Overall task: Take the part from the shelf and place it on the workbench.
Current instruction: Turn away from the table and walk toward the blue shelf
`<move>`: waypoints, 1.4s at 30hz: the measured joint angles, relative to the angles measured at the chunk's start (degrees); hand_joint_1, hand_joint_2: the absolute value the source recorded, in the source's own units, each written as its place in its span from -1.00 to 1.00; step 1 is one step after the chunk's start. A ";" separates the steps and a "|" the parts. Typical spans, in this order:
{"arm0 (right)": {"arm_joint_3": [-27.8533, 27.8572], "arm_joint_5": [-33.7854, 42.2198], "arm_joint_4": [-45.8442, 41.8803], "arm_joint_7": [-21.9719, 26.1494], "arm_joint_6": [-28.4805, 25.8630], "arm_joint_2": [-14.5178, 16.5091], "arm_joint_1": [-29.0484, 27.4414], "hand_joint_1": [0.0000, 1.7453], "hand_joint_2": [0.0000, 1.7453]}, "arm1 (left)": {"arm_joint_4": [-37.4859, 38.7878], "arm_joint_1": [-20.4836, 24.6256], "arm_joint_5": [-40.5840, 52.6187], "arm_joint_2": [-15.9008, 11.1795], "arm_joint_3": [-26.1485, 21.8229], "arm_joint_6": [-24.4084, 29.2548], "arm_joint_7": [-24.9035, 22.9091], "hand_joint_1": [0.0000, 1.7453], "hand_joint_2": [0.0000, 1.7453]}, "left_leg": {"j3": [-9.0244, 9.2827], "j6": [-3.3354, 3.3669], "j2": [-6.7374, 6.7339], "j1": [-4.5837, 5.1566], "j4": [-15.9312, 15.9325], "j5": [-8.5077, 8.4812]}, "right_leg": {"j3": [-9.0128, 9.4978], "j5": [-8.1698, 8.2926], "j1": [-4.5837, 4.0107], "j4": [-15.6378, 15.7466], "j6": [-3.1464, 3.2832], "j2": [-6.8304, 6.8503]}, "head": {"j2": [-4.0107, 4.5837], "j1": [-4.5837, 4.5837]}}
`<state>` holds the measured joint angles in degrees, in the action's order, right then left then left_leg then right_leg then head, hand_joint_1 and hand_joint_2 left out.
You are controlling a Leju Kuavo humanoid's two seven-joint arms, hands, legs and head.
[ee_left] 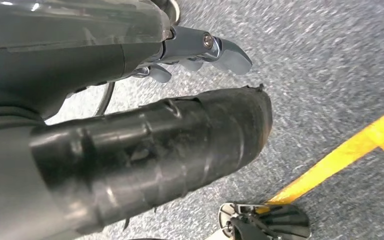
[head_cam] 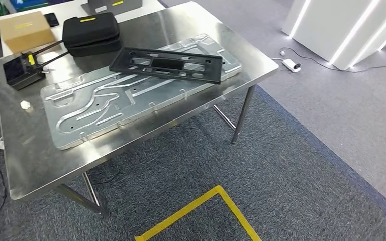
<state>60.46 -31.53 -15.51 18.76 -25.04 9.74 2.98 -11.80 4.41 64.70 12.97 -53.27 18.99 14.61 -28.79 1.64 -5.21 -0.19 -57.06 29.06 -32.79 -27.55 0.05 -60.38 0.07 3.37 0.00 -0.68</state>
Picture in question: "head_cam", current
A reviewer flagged black plastic panel part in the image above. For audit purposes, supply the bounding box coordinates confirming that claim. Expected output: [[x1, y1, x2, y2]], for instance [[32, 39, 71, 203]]
[[109, 47, 223, 85]]

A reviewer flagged stainless steel workbench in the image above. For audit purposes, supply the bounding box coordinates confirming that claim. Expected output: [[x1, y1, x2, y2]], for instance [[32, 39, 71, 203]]
[[0, 1, 279, 217]]

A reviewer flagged silver stamped metal sheet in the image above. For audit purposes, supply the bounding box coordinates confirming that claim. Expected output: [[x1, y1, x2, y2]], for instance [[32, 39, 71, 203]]
[[40, 33, 243, 150]]

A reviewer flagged white power strip black plug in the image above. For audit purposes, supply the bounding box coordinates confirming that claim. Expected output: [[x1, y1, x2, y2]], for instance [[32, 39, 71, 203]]
[[282, 58, 302, 73]]

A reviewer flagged dark grey case yellow label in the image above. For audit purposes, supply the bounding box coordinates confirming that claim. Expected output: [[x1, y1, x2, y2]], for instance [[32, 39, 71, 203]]
[[80, 0, 143, 16]]

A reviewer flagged black tray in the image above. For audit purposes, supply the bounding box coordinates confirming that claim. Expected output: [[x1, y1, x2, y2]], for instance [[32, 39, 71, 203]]
[[62, 12, 123, 58]]

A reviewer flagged white lit display stand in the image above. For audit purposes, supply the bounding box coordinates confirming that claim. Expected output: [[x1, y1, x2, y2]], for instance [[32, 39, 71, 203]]
[[281, 0, 386, 71]]

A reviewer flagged white table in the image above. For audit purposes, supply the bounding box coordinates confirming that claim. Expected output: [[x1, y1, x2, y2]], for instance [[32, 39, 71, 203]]
[[0, 0, 165, 57]]

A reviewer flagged black phone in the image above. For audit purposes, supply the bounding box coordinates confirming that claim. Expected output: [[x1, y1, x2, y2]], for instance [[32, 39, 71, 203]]
[[44, 13, 60, 28]]

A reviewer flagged small black box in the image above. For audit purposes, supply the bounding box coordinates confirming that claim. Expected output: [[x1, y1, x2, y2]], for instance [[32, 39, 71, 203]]
[[2, 40, 70, 91]]

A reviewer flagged brown cardboard box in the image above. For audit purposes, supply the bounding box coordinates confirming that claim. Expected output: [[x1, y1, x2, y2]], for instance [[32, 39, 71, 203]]
[[0, 11, 56, 54]]

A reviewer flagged blue plastic crate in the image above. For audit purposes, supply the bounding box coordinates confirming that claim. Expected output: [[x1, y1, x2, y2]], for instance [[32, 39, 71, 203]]
[[10, 0, 50, 12]]

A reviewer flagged black plug cable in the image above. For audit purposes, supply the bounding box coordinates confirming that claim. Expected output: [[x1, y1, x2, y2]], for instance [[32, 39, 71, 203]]
[[281, 47, 386, 73]]

